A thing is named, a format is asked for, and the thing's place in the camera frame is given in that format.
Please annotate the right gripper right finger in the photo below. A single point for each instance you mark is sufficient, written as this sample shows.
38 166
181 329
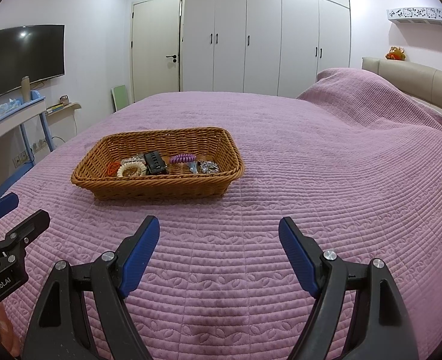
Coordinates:
380 327

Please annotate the brown wicker basket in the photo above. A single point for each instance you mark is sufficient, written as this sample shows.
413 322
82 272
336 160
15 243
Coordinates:
114 169

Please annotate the white door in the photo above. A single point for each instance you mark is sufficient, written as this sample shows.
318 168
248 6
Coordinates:
156 47

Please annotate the green board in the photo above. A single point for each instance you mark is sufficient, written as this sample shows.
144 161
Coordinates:
120 97

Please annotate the beige padded headboard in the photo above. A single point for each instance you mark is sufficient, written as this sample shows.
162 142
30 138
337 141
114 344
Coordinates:
418 81

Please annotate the blue and white desk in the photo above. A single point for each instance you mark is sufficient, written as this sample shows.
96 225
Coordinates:
15 118

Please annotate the blue hair clip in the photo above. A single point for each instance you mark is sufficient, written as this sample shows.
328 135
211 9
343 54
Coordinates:
193 167

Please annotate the small wooden wall shelf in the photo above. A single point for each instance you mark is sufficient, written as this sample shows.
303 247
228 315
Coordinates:
63 104

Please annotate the white patterned wall shelf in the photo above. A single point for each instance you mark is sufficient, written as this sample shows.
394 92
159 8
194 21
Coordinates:
415 15

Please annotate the black television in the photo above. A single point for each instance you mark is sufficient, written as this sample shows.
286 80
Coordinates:
35 51

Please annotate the orange plush toy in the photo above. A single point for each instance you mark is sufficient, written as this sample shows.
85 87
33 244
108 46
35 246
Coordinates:
396 53

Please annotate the black hair claw clip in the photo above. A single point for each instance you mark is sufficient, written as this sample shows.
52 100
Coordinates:
155 164

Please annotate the white wardrobe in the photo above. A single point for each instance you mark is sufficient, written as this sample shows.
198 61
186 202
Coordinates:
271 47

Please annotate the beige bottle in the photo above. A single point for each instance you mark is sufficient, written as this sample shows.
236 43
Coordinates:
25 89

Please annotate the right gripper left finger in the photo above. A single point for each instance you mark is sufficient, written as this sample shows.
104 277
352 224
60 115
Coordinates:
60 328

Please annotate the purple quilted bedspread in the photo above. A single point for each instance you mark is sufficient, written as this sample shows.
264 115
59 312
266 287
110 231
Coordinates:
354 162

